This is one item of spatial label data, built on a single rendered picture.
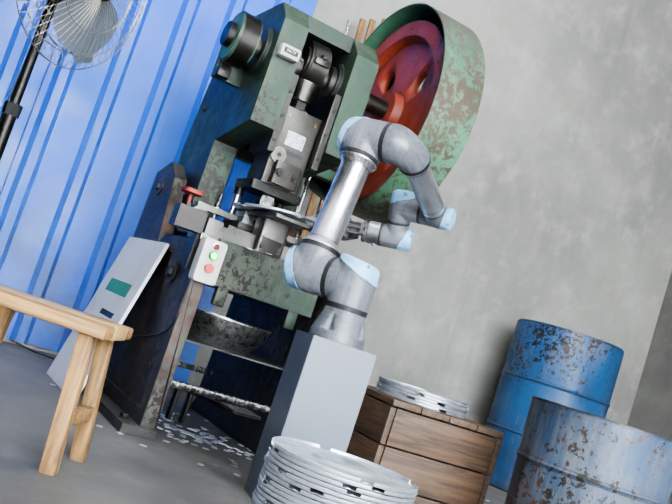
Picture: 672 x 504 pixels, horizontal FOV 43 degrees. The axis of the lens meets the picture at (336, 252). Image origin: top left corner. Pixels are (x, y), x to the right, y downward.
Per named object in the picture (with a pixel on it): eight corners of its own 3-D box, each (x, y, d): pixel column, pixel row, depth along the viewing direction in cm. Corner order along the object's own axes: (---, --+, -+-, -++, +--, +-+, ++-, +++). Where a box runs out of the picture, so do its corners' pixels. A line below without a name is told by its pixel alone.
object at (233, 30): (387, 130, 313) (402, 85, 315) (225, 53, 283) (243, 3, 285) (364, 132, 329) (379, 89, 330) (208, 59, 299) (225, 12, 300)
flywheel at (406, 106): (421, 245, 307) (518, 60, 293) (375, 226, 298) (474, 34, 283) (351, 185, 370) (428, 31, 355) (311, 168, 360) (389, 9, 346)
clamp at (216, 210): (234, 229, 294) (244, 201, 295) (189, 213, 287) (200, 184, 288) (228, 229, 300) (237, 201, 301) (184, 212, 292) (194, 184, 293)
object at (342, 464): (387, 468, 179) (388, 465, 179) (440, 506, 151) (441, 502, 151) (258, 430, 172) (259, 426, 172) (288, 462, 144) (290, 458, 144)
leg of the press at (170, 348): (155, 441, 256) (252, 160, 265) (118, 433, 251) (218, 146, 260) (92, 382, 338) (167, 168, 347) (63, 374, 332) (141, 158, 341)
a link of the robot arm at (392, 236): (416, 225, 283) (411, 250, 284) (384, 219, 285) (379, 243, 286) (413, 228, 275) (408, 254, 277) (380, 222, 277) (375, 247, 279)
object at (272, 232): (300, 264, 277) (313, 225, 278) (263, 250, 271) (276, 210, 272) (270, 259, 299) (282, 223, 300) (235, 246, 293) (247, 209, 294)
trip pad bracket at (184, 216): (190, 269, 264) (210, 210, 266) (161, 259, 260) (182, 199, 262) (184, 268, 269) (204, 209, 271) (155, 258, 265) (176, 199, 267)
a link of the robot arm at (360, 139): (319, 291, 226) (392, 114, 239) (271, 276, 232) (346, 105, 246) (334, 306, 236) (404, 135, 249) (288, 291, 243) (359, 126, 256)
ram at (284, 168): (302, 195, 295) (329, 115, 298) (265, 180, 288) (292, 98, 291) (282, 195, 310) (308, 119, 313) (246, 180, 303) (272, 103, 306)
